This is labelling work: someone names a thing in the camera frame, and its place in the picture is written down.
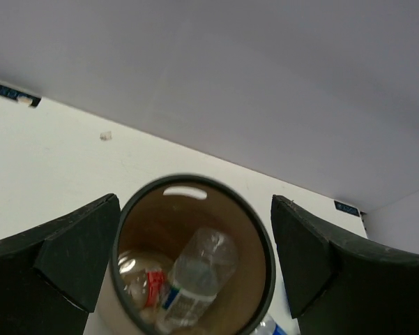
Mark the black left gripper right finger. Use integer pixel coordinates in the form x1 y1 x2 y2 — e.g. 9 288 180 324
271 195 419 334

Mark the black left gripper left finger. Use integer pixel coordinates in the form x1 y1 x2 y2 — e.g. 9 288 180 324
0 194 121 334

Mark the clear bottle green white label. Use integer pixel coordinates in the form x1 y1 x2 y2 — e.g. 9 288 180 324
155 228 238 334

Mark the red label bottle in bin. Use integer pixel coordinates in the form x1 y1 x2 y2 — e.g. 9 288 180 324
118 251 172 309

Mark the brown bin with black rim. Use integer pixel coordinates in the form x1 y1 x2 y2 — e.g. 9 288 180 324
98 174 276 334

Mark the clear bottle blue label left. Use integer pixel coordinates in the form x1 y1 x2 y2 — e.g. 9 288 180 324
250 313 287 335

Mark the right blue table sticker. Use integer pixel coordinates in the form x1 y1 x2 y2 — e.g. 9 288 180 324
334 200 360 217

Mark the blue table sticker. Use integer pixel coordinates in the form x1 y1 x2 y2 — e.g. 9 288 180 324
0 84 42 108
334 200 360 217

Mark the left blue table sticker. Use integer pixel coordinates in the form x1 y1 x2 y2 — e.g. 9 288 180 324
0 84 42 108

